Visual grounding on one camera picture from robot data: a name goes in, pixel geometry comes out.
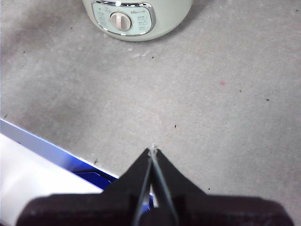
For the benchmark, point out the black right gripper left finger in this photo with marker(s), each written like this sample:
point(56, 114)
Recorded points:
point(94, 209)

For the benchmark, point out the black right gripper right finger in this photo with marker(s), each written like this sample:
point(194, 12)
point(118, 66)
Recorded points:
point(211, 209)

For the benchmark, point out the white panel with blue edge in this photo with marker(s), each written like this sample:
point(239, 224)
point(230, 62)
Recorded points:
point(23, 164)

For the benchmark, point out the green electric cooking pot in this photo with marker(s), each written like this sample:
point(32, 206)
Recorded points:
point(164, 18)

